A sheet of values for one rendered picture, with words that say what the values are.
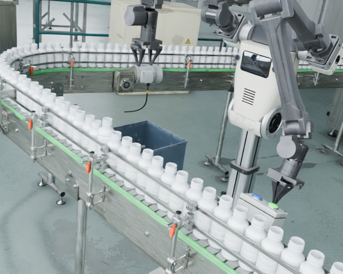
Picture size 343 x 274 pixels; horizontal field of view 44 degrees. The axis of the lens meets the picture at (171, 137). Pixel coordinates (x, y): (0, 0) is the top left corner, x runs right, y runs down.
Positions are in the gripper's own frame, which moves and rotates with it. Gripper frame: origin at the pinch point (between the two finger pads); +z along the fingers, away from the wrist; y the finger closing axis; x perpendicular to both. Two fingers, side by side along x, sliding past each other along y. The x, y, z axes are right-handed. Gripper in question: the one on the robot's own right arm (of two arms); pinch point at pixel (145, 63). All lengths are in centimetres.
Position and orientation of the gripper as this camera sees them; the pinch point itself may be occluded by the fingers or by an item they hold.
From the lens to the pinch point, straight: 163.2
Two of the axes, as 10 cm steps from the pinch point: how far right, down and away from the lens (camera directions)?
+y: -7.1, 1.8, -6.8
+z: -1.3, 9.1, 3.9
